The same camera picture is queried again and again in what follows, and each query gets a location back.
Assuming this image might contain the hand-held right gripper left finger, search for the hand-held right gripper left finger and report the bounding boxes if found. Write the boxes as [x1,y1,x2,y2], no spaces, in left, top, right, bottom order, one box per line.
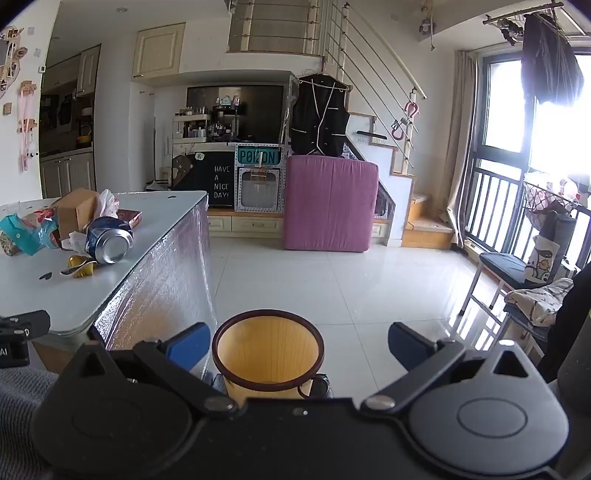
[68,322,238,415]

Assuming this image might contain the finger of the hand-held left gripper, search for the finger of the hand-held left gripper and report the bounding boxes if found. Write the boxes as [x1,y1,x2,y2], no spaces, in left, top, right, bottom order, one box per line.
[0,310,51,341]

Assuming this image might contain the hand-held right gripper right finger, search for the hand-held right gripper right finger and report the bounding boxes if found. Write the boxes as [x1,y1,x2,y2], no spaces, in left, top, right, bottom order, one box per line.
[360,322,532,414]

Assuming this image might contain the yellow bin with brown rim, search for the yellow bin with brown rim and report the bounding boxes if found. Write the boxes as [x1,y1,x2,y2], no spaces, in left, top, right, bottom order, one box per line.
[211,310,325,400]

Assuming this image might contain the gold wrapper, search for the gold wrapper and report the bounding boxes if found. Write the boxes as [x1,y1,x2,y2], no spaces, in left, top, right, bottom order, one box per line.
[60,255,99,278]

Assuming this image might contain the teal snack packet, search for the teal snack packet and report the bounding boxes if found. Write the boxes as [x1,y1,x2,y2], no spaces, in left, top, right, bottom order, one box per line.
[0,215,58,256]

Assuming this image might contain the red and white snack packet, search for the red and white snack packet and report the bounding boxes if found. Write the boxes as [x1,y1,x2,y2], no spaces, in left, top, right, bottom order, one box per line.
[23,208,58,227]

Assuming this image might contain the crushed blue can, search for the crushed blue can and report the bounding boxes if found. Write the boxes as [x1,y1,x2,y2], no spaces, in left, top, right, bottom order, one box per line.
[85,216,134,265]

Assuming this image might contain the brown cardboard box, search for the brown cardboard box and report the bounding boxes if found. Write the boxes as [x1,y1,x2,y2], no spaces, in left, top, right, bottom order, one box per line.
[56,188,100,241]

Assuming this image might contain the person's left leg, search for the person's left leg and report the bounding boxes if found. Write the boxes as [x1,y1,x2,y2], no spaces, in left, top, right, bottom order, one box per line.
[0,367,61,480]

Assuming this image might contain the person's leg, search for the person's leg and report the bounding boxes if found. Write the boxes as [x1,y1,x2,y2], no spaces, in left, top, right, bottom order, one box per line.
[554,314,591,480]
[0,367,61,480]

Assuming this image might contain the wooden staircase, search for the wooden staircase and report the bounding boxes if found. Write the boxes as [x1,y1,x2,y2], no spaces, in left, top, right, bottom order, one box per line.
[346,111,455,250]

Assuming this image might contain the cream television cabinet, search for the cream television cabinet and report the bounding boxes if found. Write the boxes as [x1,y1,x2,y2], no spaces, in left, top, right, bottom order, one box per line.
[206,207,393,241]

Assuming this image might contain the patterned blanket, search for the patterned blanket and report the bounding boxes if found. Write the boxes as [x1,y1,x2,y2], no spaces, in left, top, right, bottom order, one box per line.
[505,277,575,328]

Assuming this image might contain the kitchen cabinets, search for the kitchen cabinets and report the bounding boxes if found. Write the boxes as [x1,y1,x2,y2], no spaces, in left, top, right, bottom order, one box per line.
[39,44,102,199]

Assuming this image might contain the cartoon pillow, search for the cartoon pillow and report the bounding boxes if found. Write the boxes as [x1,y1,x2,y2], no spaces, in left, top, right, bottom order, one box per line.
[524,235,560,283]

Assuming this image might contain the dark cloth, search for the dark cloth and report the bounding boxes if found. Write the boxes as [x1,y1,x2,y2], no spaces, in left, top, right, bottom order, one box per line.
[538,272,591,384]

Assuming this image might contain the pink mattress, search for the pink mattress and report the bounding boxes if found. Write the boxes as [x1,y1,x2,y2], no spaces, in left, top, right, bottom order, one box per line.
[283,155,380,253]

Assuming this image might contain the folding chair with cushion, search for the folding chair with cushion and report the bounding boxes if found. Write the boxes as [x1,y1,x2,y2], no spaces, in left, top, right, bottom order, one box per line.
[465,166,591,278]

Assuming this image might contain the black chalkboard sign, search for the black chalkboard sign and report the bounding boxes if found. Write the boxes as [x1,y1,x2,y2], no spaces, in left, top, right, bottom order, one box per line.
[173,150,237,206]

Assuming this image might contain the white perforated cage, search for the white perforated cage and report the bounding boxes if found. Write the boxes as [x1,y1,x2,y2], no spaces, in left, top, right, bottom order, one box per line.
[235,143,289,214]

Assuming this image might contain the person's right leg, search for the person's right leg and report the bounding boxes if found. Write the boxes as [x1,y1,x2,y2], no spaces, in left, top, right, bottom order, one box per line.
[554,314,591,480]

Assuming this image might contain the teal plate sign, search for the teal plate sign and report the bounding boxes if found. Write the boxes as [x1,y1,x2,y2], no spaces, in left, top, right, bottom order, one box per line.
[236,147,281,166]

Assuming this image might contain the beige curtain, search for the beige curtain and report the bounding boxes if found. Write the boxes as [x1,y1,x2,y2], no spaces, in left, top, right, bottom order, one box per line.
[445,50,483,247]

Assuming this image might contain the shelf rack with bottles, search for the shelf rack with bottles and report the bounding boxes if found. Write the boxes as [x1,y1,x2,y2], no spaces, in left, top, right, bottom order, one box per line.
[172,105,241,141]

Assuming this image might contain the black television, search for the black television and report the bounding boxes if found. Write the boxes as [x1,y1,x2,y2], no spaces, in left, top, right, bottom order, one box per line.
[186,84,284,141]

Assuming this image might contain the black vest on hanger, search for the black vest on hanger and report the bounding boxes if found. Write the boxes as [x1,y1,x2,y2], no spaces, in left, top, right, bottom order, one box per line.
[288,74,350,157]

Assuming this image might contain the metal stair railing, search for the metal stair railing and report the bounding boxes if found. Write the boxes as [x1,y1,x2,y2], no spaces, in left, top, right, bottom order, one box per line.
[228,0,428,167]

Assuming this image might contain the hanging dark clothes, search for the hanging dark clothes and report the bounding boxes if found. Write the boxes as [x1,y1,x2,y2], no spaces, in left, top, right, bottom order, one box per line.
[522,13,585,107]

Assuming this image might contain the hanging ornament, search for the hanging ornament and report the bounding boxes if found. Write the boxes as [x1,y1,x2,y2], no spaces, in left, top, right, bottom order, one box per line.
[419,0,437,51]

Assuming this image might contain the pink wall hanger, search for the pink wall hanger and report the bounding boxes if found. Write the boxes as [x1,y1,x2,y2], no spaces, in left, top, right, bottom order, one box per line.
[17,80,40,172]

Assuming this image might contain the wire basket with plush toys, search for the wire basket with plush toys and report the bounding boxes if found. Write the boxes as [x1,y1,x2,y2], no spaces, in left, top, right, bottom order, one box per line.
[522,178,591,217]

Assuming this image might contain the wall photo collage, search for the wall photo collage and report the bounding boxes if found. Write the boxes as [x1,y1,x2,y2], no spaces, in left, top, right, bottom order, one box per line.
[0,27,26,100]

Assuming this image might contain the cream wall cabinet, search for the cream wall cabinet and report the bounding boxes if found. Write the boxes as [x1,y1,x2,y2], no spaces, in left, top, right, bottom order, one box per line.
[133,23,186,79]

